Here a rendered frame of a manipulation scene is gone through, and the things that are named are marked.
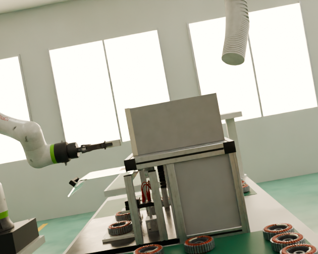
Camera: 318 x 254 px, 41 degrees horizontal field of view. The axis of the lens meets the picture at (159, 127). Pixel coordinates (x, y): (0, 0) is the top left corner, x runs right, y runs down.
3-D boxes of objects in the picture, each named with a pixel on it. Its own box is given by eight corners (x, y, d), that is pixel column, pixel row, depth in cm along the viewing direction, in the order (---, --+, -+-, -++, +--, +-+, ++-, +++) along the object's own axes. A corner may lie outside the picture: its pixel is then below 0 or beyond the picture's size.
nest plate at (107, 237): (102, 242, 184) (101, 239, 184) (107, 233, 199) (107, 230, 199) (136, 236, 183) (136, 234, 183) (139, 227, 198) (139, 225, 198)
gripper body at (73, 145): (72, 158, 199) (92, 154, 199) (68, 160, 191) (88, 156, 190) (69, 142, 199) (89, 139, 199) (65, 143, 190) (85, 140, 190)
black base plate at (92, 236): (62, 262, 172) (61, 257, 172) (93, 223, 236) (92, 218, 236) (177, 243, 170) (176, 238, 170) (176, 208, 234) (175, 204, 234)
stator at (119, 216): (114, 223, 210) (113, 216, 210) (117, 218, 221) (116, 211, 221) (137, 219, 209) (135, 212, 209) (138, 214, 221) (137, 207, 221)
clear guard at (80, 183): (67, 196, 173) (65, 182, 173) (81, 187, 197) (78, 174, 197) (146, 183, 172) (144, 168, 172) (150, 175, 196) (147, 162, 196)
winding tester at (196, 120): (133, 156, 179) (124, 108, 179) (141, 148, 222) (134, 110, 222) (224, 140, 177) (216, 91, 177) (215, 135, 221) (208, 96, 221)
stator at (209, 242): (221, 246, 156) (219, 236, 156) (200, 256, 149) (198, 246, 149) (200, 243, 165) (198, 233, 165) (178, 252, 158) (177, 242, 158)
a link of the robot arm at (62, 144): (51, 142, 190) (57, 140, 199) (56, 168, 190) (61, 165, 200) (65, 139, 190) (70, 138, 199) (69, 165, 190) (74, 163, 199)
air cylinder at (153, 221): (147, 232, 187) (145, 220, 187) (148, 228, 194) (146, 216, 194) (158, 230, 187) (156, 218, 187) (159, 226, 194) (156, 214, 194)
